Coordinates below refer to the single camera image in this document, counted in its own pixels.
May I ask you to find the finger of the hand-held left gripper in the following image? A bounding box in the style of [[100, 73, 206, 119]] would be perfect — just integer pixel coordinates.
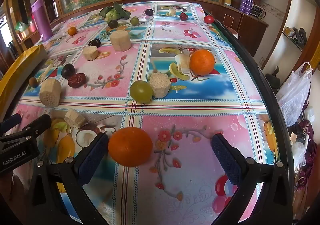
[[15, 114, 52, 141], [0, 113, 22, 132]]

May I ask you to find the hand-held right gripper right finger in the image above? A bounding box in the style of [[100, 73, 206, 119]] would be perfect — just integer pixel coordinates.
[[211, 133, 293, 225]]

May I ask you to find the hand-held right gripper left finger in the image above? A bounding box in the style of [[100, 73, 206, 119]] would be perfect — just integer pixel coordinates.
[[26, 132, 110, 225]]

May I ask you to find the small peeled sugarcane piece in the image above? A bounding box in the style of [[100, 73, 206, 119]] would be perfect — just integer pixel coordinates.
[[64, 108, 86, 129]]

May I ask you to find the large orange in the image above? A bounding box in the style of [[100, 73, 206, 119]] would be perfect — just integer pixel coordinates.
[[189, 49, 216, 76], [108, 127, 153, 167]]

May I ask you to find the red date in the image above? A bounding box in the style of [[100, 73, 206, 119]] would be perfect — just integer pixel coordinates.
[[67, 73, 87, 88]]

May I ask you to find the yellow taped white tray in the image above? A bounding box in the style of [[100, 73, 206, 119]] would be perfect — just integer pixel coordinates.
[[0, 45, 48, 120]]

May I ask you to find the round beige cake piece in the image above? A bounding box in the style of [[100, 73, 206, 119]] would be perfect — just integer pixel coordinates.
[[82, 46, 99, 61]]

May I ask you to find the large peeled sugarcane piece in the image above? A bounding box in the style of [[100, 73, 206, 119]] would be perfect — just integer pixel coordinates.
[[109, 30, 132, 53]]

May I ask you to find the printed plastic tablecloth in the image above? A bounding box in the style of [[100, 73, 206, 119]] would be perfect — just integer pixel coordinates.
[[12, 1, 280, 225]]

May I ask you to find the maroon cloth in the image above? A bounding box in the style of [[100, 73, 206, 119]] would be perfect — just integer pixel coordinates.
[[295, 120, 318, 190]]

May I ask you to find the white plastic bag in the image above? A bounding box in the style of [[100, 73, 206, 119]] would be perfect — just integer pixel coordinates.
[[276, 62, 314, 128]]

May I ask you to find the green bag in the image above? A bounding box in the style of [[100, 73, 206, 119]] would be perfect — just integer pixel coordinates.
[[14, 21, 28, 33]]

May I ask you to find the purple bottle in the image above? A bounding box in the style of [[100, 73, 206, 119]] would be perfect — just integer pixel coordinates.
[[31, 0, 53, 41]]

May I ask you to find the wooden side cabinet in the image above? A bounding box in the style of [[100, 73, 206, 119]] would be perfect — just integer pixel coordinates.
[[220, 2, 269, 58]]

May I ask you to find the wire basket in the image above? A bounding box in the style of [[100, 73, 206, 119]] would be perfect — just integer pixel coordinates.
[[251, 5, 265, 19]]

